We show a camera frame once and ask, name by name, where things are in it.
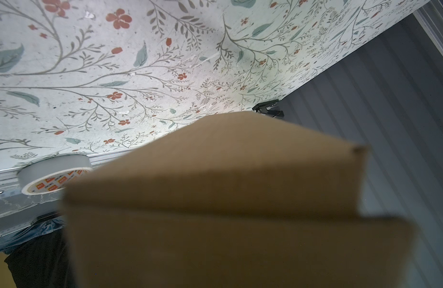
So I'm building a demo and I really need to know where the brown cardboard box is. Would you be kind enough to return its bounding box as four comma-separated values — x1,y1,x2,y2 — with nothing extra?
61,112,418,288

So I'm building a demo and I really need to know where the small black device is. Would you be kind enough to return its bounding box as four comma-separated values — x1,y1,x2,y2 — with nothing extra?
252,100,284,119

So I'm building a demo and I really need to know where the floral table mat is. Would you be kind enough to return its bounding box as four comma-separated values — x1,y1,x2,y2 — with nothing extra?
0,1,424,170

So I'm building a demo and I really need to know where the clear tape roll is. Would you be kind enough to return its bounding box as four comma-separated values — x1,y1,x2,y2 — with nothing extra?
18,155,93,196

